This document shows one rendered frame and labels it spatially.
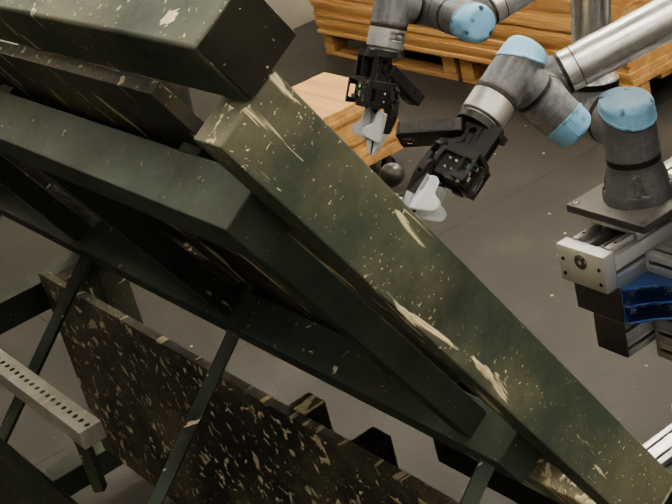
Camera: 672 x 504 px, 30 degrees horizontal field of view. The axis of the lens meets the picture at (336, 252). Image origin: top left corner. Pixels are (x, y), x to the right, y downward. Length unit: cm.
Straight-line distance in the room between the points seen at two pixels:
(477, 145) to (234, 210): 59
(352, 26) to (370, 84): 481
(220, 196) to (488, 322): 43
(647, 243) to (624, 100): 31
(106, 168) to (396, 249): 44
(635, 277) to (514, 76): 87
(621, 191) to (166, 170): 133
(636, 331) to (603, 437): 85
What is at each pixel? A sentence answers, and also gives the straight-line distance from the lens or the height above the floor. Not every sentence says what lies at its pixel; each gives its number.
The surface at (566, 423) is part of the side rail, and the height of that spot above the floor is 116.
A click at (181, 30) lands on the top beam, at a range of 140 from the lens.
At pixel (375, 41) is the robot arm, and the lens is 252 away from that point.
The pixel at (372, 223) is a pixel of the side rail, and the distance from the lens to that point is 155.
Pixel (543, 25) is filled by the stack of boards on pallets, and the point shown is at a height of 40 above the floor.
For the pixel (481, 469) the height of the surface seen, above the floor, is 107.
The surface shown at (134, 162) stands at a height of 170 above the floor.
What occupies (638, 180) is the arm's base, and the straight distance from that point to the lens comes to 274.
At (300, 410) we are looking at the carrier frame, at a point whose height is 83.
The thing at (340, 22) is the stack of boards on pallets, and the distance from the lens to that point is 740.
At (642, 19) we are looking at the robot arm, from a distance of 219.
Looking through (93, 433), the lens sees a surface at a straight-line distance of 250.
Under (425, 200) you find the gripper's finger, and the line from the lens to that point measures 195.
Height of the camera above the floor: 228
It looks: 26 degrees down
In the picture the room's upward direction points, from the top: 14 degrees counter-clockwise
